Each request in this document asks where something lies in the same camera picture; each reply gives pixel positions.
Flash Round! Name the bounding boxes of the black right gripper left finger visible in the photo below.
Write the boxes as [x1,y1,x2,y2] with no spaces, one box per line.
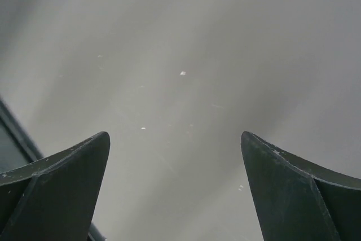
[0,131,111,241]

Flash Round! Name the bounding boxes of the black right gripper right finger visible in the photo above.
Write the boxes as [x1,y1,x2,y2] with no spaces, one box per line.
[241,131,360,240]

